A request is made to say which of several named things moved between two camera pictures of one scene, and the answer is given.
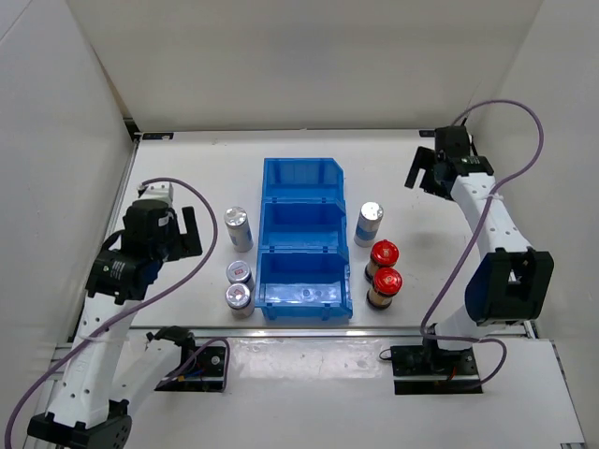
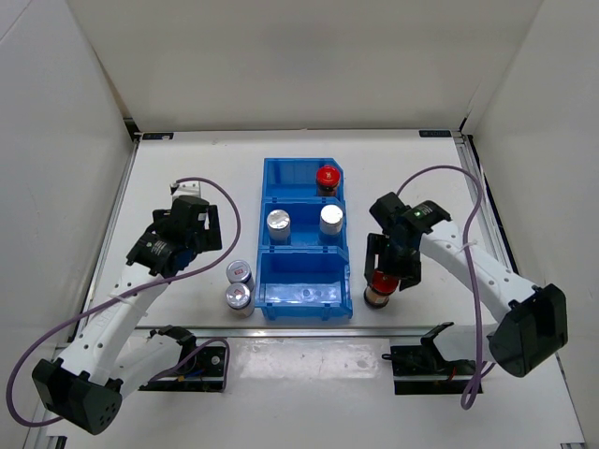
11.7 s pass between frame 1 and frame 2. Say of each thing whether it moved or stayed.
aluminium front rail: stayed
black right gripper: moved
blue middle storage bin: stayed
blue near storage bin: stayed
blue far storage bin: stayed
